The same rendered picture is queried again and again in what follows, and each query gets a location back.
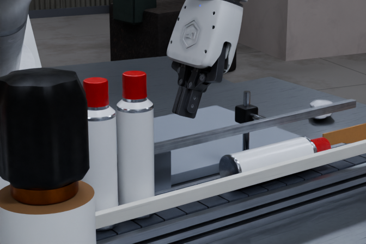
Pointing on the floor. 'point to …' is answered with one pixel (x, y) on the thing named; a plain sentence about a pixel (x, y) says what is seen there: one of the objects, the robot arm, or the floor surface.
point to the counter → (297, 11)
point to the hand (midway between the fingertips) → (187, 102)
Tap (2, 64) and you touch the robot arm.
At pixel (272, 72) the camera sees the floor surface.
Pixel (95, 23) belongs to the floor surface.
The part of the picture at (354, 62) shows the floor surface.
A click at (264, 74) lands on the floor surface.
